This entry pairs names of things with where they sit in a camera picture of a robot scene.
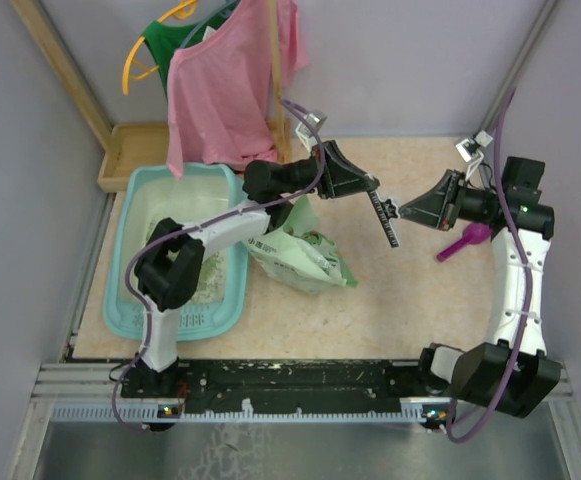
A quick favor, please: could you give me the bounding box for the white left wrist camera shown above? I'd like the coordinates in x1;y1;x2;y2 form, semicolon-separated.
294;110;327;151

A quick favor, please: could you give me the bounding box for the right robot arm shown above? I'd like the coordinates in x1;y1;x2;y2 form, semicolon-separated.
399;157;561;418

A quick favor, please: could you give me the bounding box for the grey plastic bag clip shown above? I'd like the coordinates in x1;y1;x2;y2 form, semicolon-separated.
368;190;400;248

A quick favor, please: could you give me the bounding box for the wooden clothes rack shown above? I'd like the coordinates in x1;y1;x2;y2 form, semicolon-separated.
11;0;292;193

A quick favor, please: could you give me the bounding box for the blue grey clothes hanger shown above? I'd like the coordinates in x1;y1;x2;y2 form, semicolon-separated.
179;0;240;49

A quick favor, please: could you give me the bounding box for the yellow clothes hanger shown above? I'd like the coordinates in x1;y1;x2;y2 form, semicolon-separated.
122;0;199;96

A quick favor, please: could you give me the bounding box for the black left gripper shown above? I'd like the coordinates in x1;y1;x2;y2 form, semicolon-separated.
282;141;380;201

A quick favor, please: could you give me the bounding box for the teal plastic litter box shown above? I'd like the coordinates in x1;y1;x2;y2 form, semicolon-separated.
103;163;249;341

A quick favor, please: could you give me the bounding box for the green litter pellet pile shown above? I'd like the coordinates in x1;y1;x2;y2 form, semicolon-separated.
134;234;227;311

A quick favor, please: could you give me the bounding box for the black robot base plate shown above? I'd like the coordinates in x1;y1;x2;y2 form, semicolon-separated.
120;360;449;416

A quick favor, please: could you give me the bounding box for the green shirt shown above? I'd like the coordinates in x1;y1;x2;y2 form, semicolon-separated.
142;17;228;93

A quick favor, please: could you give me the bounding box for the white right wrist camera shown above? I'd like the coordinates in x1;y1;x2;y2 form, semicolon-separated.
455;130;494;180

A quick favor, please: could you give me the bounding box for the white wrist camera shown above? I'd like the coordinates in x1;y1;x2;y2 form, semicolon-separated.
294;110;327;151
455;130;494;180

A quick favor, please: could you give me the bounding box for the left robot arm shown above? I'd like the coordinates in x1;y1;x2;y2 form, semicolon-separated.
125;141;380;397

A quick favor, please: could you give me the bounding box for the green cat litter bag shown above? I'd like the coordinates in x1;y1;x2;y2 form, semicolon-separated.
245;195;357;294

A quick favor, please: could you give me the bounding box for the grey slotted cable duct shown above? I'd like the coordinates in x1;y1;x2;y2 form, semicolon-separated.
50;398;448;424

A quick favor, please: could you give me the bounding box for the magenta litter scoop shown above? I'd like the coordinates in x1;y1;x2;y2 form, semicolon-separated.
436;223;491;262

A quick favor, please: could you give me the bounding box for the pink t-shirt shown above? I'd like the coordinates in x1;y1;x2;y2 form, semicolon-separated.
164;0;311;180

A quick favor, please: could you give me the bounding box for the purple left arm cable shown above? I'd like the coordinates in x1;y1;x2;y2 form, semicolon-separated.
109;99;327;434

